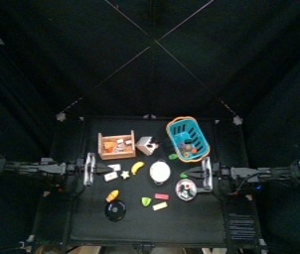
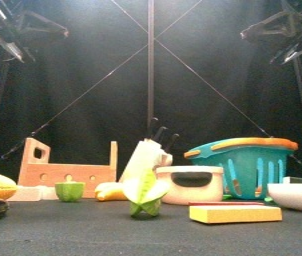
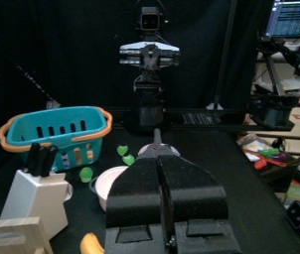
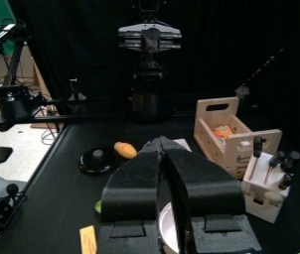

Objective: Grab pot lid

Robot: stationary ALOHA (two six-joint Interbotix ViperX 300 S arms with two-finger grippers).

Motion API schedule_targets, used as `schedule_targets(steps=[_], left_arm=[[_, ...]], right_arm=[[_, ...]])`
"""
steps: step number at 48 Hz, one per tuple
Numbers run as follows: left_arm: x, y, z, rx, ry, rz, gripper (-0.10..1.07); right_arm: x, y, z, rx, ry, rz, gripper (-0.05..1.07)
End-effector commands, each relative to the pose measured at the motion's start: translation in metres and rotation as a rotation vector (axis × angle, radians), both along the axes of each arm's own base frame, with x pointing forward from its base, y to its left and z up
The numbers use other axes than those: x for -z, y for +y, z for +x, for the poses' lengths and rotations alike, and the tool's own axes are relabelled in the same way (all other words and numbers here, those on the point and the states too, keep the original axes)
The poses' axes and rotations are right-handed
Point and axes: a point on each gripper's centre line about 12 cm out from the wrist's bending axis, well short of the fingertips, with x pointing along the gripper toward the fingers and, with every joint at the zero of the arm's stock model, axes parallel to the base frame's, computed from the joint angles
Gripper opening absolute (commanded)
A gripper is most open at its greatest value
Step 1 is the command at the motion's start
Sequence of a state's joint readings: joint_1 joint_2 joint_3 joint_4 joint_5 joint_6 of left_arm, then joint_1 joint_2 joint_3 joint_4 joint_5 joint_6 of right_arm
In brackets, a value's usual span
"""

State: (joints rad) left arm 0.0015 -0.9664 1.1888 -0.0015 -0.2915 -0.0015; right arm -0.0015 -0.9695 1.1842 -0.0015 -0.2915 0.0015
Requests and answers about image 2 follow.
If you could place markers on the grey box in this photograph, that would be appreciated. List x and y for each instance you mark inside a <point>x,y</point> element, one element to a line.
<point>296,180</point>

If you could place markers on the tan wooden dish rack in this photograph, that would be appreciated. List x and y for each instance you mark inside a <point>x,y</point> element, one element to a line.
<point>65,170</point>

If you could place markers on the white translucent block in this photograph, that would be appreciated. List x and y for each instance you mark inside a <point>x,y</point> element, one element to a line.
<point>26,193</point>

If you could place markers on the white green toy corn husk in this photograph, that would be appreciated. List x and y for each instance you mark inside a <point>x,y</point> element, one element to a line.
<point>144,186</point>

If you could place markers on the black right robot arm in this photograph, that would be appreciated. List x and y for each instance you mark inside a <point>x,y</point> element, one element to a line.
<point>269,28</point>

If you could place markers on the green toy bell pepper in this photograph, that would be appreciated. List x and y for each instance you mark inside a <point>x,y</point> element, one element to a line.
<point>70,191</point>

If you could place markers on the yellow rectangular sponge block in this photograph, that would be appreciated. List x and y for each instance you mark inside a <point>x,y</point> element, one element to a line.
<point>236,214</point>

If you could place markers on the yellow toy banana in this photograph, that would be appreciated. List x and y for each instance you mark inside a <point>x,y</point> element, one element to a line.
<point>109,193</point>

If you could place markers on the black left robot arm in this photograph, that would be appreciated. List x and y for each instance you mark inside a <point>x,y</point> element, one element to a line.
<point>42,26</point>

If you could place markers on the white bowl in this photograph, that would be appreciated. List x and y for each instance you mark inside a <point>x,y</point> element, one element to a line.
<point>297,196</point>

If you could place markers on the orange toy in basket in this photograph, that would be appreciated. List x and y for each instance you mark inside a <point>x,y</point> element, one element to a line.
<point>237,186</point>

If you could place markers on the white toy knife block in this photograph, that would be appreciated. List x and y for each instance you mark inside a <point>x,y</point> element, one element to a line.
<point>164,157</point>

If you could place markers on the red flat toy piece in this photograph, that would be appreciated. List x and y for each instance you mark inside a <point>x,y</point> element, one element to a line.
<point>227,203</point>

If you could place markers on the vertical metal frame pole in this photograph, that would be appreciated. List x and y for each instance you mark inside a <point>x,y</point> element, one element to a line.
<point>150,63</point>

